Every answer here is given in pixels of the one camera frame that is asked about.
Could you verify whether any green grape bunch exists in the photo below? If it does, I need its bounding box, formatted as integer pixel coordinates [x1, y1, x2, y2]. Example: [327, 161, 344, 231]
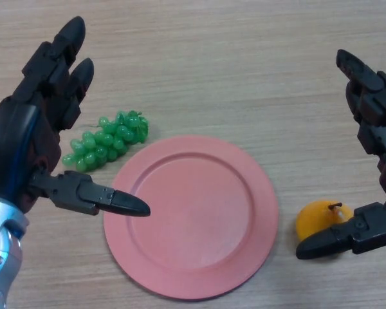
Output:
[62, 110, 150, 173]

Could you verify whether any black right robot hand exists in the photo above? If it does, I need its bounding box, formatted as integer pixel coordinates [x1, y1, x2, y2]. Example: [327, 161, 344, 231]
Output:
[295, 49, 386, 290]

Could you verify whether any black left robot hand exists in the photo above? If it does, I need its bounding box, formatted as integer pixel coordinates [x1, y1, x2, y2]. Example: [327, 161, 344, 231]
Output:
[0, 15, 151, 218]

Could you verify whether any yellow pear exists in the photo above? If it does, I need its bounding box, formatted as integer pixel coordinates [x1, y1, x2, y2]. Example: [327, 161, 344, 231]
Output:
[295, 199, 354, 257]

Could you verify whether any pink round plate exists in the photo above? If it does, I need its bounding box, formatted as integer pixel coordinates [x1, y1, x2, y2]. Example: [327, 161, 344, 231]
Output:
[103, 135, 280, 300]

